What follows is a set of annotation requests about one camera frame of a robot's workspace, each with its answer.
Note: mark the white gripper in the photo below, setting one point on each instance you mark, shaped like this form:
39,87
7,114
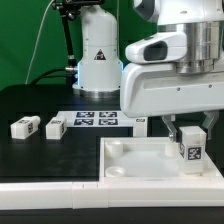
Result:
153,86

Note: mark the white square tabletop part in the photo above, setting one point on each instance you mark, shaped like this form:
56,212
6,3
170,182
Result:
146,159

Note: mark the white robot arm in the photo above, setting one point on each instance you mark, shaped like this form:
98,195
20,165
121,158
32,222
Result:
179,69

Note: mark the white L-shaped fence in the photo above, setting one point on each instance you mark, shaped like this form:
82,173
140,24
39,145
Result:
106,194

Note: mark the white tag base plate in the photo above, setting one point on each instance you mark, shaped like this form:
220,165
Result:
96,119

